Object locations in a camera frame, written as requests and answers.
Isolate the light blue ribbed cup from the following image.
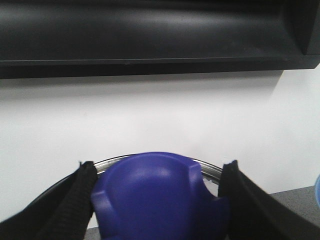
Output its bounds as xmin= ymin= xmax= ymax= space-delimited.
xmin=314 ymin=175 xmax=320 ymax=208

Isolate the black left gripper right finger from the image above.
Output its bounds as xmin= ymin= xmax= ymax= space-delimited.
xmin=218 ymin=160 xmax=320 ymax=240

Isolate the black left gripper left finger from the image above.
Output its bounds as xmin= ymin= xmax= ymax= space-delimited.
xmin=0 ymin=161 xmax=98 ymax=240

